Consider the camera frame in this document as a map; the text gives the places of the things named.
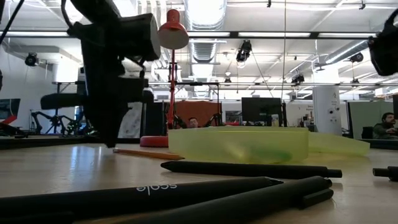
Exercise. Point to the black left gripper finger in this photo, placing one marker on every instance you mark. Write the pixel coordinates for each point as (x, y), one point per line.
(107, 124)

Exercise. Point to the orange pencil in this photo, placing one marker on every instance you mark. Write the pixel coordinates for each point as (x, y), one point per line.
(146, 153)

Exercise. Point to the black pen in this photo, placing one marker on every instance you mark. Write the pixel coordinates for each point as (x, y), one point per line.
(124, 196)
(248, 169)
(387, 172)
(236, 205)

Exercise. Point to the translucent yellow-green supply box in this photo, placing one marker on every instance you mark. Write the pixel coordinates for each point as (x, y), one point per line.
(236, 146)

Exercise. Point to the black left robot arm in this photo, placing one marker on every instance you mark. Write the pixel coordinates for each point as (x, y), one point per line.
(93, 7)

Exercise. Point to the white patterned panel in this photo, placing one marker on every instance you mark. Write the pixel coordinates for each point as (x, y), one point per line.
(132, 124)

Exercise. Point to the black background robot arms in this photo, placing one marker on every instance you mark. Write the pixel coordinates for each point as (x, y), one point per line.
(56, 119)

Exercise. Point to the red desk lamp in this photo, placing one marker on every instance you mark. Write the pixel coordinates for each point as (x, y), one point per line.
(172, 93)

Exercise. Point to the green partition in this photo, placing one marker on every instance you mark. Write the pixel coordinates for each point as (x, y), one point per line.
(363, 118)

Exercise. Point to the person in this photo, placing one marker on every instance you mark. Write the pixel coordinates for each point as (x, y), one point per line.
(385, 127)
(193, 122)

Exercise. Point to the white round column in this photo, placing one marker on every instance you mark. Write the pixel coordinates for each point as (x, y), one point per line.
(326, 109)

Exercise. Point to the orange partition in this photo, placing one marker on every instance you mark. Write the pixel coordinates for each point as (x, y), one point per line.
(199, 112)

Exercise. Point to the black overhead beam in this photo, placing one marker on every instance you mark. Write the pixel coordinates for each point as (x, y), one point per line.
(234, 34)

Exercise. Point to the black monitor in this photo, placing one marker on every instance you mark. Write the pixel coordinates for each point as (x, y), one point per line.
(261, 109)

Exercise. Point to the black hanging camera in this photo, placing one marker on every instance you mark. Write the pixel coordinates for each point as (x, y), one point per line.
(31, 59)
(244, 51)
(356, 57)
(298, 79)

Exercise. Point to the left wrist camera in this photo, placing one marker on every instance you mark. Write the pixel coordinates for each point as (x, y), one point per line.
(140, 37)

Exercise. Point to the dark wall screen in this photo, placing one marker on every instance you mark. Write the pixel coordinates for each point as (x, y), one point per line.
(9, 107)

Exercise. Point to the silver ceiling duct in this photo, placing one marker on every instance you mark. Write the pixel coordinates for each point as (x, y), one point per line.
(205, 18)

